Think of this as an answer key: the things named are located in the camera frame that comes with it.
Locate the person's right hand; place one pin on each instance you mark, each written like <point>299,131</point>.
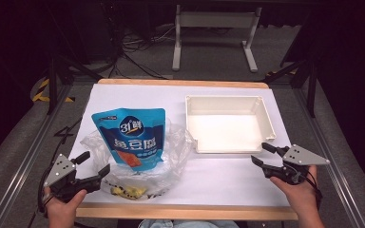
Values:
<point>299,196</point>

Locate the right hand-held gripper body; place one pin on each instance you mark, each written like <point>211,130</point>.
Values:
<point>301,156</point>

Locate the blue food pouch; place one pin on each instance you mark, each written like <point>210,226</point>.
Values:
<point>133,139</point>

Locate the yellow food scraps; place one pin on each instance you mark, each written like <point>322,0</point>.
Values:
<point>130,192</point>

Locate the person's left hand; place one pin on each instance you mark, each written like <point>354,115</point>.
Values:
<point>61,210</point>

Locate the white table sheet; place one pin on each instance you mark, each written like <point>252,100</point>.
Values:
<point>221,180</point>

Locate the clear plastic bag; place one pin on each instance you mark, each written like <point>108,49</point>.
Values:
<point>174,152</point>

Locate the yellow black hazard tape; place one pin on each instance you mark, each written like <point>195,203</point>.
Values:
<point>41,95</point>

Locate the white plastic tray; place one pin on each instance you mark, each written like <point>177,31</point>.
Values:
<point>228,129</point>

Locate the aluminium rail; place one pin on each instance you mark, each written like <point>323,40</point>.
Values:
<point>332,164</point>
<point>28,158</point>

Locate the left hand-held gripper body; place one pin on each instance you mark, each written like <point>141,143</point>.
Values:
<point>60,171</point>

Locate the black metal stand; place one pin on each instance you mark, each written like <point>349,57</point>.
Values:
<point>53,82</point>
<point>310,85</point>

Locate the white metal stand frame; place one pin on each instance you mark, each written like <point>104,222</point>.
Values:
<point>217,19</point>

